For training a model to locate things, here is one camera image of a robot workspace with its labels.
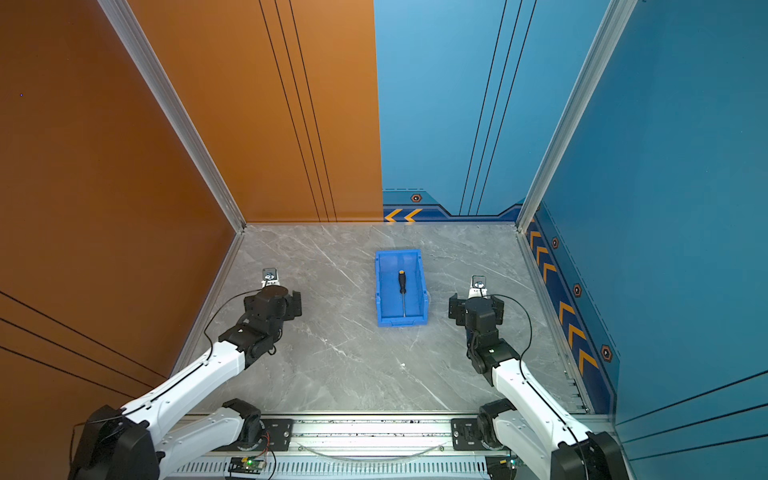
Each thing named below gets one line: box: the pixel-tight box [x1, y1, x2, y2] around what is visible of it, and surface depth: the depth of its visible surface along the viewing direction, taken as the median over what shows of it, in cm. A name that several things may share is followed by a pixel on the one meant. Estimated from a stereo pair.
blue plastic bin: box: [375, 249, 429, 327], surface depth 102 cm
